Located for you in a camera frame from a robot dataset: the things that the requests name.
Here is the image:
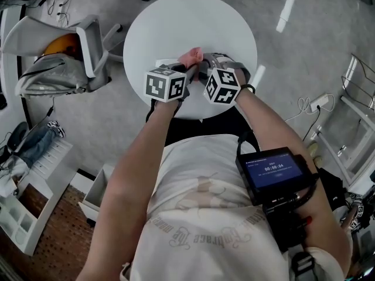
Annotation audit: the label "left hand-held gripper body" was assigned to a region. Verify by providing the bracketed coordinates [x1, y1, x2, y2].
[145, 64, 191, 103]

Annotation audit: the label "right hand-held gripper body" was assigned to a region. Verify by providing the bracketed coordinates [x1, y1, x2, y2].
[204, 54, 252, 105]

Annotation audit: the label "pink cloth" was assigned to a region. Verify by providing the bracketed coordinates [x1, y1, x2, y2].
[178, 47, 204, 67]

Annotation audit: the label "white remote control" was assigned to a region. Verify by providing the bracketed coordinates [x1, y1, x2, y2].
[154, 57, 180, 69]

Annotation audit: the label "person's right forearm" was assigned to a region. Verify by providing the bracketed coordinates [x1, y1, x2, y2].
[234, 91, 354, 263]

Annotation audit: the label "person's left forearm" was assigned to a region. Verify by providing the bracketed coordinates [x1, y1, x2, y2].
[104, 100, 181, 216]

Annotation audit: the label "person's black trousers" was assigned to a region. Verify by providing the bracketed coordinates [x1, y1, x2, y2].
[165, 112, 260, 149]

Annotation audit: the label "white power strip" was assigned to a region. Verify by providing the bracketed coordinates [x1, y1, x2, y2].
[309, 94, 330, 113]

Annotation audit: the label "person's white printed t-shirt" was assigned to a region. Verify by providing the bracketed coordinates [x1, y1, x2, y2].
[120, 133, 345, 281]

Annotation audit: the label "orange cushion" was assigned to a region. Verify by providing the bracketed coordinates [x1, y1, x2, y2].
[43, 33, 80, 60]

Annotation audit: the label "grey backpack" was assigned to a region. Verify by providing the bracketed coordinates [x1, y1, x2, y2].
[16, 56, 88, 98]

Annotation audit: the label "white open box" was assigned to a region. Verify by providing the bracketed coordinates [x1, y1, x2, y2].
[78, 164, 115, 225]

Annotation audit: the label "white office chair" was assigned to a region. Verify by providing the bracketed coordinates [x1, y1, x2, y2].
[1, 15, 124, 95]

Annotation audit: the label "white drawer cabinet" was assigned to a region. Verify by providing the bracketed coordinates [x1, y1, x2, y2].
[0, 139, 74, 257]

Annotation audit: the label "white curved desk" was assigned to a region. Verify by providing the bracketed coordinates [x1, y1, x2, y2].
[0, 6, 30, 128]

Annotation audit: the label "brown dotted mat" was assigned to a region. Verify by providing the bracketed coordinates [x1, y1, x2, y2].
[0, 183, 99, 281]

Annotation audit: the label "black plastic buckle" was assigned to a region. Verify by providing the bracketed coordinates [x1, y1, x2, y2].
[291, 252, 316, 281]

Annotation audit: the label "black harness straps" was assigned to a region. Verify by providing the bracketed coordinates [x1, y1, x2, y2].
[236, 130, 261, 157]

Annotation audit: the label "black floor cable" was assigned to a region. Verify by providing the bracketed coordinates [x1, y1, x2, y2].
[303, 105, 322, 142]

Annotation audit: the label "black power adapter cable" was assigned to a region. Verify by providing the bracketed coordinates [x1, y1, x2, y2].
[29, 96, 56, 137]

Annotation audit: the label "white frame side table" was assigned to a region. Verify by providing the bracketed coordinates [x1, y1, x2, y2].
[310, 97, 375, 193]

